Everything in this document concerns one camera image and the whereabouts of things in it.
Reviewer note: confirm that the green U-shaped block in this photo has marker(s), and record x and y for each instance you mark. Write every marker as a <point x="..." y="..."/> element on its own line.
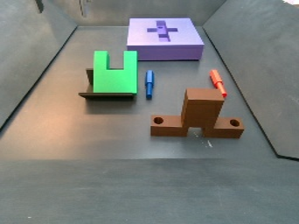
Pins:
<point x="114" y="81"/>

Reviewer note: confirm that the brown T-shaped block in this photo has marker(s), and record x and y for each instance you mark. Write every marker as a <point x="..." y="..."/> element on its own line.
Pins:
<point x="200" y="113"/>

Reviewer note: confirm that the blue peg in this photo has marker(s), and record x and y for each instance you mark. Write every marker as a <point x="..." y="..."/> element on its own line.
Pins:
<point x="149" y="84"/>

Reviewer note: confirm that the red peg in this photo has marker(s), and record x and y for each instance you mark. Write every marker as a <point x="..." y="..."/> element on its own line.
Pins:
<point x="217" y="82"/>

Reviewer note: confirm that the purple board with cross slot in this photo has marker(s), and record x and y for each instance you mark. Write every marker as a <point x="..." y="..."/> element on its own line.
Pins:
<point x="164" y="39"/>

